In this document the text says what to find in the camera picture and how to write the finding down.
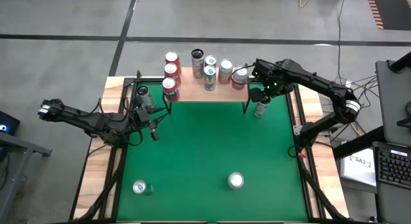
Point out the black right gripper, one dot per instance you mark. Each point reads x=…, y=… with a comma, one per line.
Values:
x=277, y=78

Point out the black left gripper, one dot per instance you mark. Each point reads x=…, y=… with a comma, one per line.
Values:
x=143, y=116

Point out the white red Spindrift can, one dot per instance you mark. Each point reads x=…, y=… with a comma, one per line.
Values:
x=240, y=78
x=236, y=180

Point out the red Fanta can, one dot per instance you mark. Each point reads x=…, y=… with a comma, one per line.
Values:
x=171, y=70
x=170, y=86
x=171, y=57

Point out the white orange Spindrift can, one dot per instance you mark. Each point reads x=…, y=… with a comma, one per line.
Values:
x=225, y=68

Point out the blue silver Red Bull can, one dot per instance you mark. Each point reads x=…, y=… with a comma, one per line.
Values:
x=210, y=60
x=209, y=74
x=140, y=187

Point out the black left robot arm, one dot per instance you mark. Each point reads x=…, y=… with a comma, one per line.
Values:
x=80, y=118

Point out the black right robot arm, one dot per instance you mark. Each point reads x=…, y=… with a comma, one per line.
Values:
x=314, y=79

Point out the green table mat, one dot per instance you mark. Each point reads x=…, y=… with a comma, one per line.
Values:
x=208, y=160

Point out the black desk strut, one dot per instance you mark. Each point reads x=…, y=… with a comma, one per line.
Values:
x=356, y=142

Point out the white paper sheet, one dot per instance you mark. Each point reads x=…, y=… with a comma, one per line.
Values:
x=358, y=167

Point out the grey desk top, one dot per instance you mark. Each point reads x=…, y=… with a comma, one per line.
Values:
x=391, y=99

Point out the grey side table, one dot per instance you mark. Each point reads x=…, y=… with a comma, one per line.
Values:
x=19, y=143

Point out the black monitor pole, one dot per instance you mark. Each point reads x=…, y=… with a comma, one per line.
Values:
x=403, y=62

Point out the black computer tower blue lights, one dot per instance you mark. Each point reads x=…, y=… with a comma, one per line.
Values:
x=8, y=121

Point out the black monitor stand base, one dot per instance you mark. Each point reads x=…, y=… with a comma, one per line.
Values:
x=406, y=121

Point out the black mat striped edge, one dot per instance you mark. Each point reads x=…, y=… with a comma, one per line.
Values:
x=395, y=9

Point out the black backlit keyboard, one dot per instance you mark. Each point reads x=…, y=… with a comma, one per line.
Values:
x=395, y=167

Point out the grey keyboard tray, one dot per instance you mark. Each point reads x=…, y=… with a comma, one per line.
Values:
x=395, y=204

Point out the wooden shelf black metal frame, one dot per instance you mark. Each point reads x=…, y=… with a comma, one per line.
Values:
x=192, y=93

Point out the black aluminium table frame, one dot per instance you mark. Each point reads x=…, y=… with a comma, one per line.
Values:
x=128, y=80

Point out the silver mounting bracket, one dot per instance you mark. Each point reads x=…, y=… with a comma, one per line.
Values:
x=297, y=130

